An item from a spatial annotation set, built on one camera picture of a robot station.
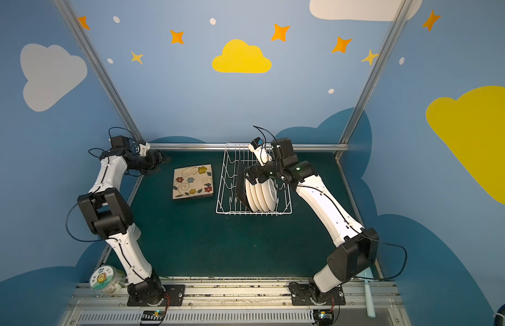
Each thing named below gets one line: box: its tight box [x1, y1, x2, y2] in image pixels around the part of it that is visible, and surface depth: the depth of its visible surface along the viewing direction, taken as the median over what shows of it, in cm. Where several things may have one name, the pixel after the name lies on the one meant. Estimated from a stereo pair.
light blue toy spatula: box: [355, 266, 377, 318], surface depth 74 cm
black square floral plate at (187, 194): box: [172, 190, 214, 200], surface depth 103 cm
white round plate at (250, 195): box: [245, 177, 259, 212], surface depth 88 cm
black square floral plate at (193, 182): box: [172, 164, 214, 200], surface depth 109 cm
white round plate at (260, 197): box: [254, 183, 271, 212], surface depth 88 cm
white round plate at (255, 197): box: [249, 182, 263, 212], surface depth 88 cm
